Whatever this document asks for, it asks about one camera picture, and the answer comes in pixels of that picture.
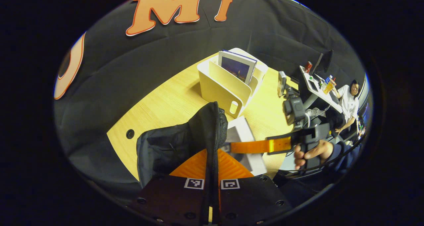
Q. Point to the grey white cover book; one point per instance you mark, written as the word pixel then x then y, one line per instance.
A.
pixel 241 130

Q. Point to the white plastic bookshelf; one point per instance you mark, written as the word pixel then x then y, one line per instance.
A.
pixel 218 86

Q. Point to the red desk item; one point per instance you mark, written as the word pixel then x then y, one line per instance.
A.
pixel 308 67

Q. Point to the black computer monitor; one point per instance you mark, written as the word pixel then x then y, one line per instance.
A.
pixel 324 60

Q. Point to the orange drink cup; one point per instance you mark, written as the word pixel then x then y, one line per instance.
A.
pixel 329 87

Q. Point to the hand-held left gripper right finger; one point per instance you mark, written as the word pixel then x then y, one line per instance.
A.
pixel 251 199

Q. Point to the black schoolbag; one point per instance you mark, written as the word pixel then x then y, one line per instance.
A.
pixel 179 143

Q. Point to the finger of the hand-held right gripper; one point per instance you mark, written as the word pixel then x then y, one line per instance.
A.
pixel 251 146

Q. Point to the white office desk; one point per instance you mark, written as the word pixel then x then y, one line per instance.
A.
pixel 314 86

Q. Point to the dark blue cover book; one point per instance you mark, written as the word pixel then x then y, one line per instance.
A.
pixel 237 68

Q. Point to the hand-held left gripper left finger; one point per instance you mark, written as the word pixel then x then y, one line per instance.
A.
pixel 169 199

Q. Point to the black backdrop cloth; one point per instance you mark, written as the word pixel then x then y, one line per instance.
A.
pixel 165 60

